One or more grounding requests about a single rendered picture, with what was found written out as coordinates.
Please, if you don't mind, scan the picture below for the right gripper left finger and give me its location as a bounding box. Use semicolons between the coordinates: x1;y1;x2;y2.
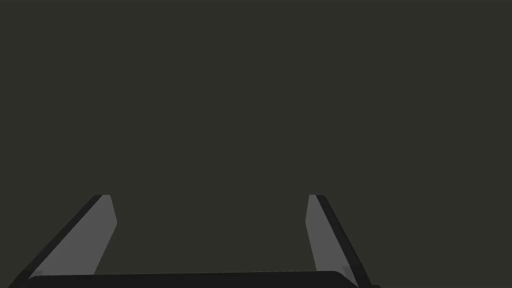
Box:
9;194;118;287

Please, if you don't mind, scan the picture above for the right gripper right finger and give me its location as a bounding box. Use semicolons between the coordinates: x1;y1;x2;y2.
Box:
305;194;374;287

